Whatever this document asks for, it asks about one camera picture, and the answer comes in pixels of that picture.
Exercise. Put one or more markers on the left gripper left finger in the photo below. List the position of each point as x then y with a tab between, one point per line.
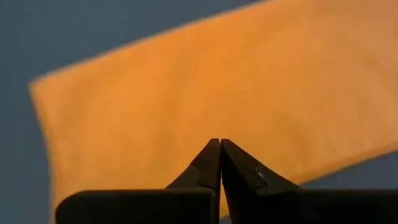
199	177

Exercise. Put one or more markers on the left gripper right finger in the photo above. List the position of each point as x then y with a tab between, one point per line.
245	180

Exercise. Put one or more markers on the orange towel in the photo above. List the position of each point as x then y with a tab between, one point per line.
186	77

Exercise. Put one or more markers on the blue-grey table mat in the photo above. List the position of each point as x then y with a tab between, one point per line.
18	31

